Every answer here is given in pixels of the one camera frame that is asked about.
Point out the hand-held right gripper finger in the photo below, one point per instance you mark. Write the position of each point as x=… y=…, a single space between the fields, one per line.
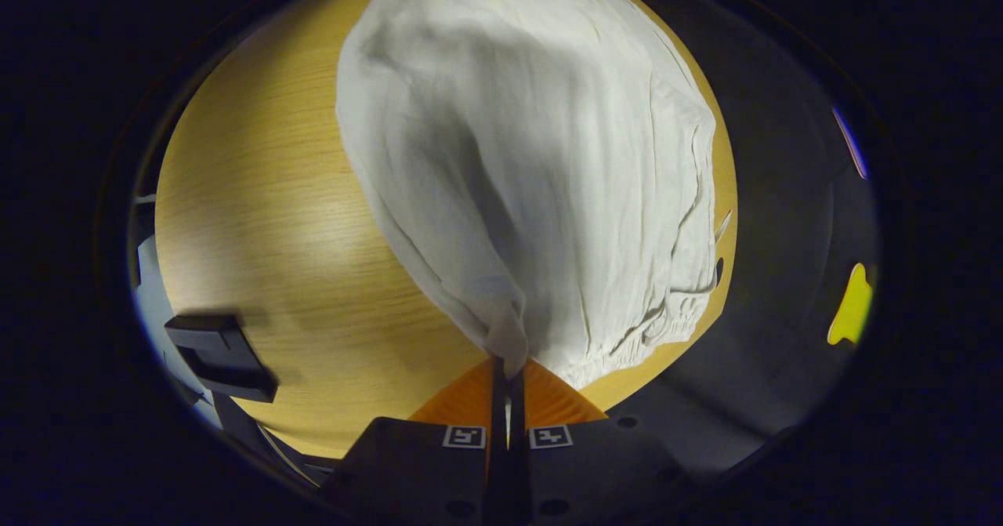
x=517 y=448
x=498 y=432

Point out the white jeans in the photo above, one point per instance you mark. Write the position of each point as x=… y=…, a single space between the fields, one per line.
x=533 y=157

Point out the white paper strip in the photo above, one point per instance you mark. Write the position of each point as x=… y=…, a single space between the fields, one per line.
x=722 y=225

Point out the black backdrop cloth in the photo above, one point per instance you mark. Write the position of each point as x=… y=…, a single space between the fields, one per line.
x=783 y=236

